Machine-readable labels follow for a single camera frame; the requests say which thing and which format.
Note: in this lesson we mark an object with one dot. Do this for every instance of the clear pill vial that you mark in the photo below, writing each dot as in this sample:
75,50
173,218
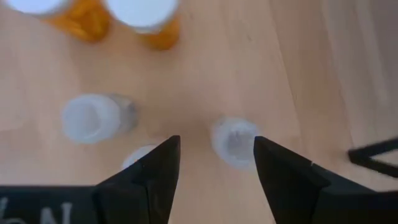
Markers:
136,154
233,143
90,118

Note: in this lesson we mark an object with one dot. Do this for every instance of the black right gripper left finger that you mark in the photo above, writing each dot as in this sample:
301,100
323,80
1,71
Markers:
149,186

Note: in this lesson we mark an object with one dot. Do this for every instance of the orange pill bottle white cap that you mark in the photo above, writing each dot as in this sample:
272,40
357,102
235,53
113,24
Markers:
143,12
84,21

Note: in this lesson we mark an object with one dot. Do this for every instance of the wooden shelf with black frame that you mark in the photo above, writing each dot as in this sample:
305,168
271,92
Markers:
360,155

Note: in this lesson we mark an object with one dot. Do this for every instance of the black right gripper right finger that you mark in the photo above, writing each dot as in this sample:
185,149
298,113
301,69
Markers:
289,186

